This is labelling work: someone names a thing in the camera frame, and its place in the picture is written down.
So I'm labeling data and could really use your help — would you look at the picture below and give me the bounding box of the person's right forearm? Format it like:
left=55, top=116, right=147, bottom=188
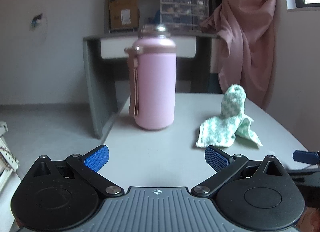
left=299, top=206, right=320, bottom=232

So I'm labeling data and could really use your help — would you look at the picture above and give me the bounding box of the cardboard box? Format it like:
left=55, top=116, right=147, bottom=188
left=109, top=0, right=139, bottom=30

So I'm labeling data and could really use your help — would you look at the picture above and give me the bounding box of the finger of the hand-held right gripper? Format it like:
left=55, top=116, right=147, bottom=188
left=287, top=169, right=320, bottom=190
left=292, top=150, right=320, bottom=165

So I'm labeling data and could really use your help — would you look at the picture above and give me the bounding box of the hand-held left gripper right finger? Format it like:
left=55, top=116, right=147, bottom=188
left=190, top=145, right=287, bottom=197

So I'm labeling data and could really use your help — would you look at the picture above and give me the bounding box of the pink curtain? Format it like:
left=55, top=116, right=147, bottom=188
left=199, top=0, right=287, bottom=109

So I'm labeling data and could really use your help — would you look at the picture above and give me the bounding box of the pink insulated bottle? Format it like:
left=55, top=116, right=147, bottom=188
left=124, top=24, right=177, bottom=130

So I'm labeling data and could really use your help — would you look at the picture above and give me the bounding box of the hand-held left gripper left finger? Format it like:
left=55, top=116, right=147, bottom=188
left=31, top=144, right=125, bottom=196

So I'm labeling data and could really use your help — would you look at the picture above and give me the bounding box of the green checkered cloth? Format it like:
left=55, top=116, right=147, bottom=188
left=195, top=84, right=263, bottom=149

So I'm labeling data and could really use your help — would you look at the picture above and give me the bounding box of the white desk drawer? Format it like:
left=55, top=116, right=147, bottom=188
left=100, top=37, right=196, bottom=59

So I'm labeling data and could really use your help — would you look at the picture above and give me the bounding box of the white stitched object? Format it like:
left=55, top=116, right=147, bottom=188
left=0, top=121, right=20, bottom=192

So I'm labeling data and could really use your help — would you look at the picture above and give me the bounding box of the clear plastic drawer organizer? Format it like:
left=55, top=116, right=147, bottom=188
left=160, top=0, right=209, bottom=32

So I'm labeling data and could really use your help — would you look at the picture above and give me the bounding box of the grey desk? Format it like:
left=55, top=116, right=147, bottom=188
left=82, top=33, right=220, bottom=140

